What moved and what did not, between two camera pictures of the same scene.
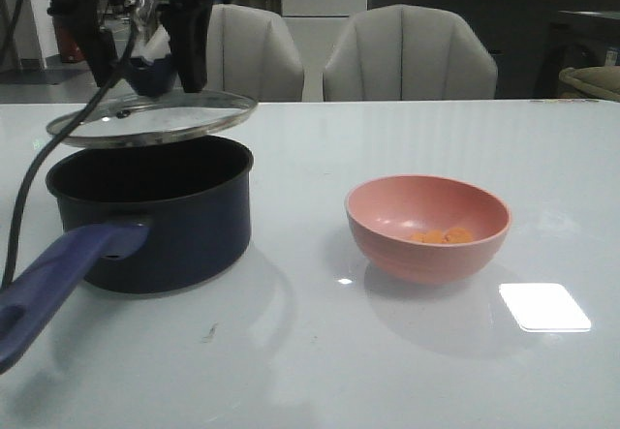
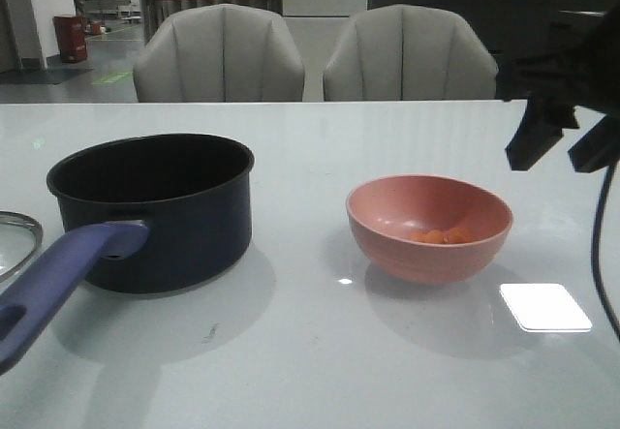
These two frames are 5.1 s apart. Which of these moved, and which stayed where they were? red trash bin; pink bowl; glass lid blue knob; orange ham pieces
Moved: glass lid blue knob
Stayed: orange ham pieces; pink bowl; red trash bin
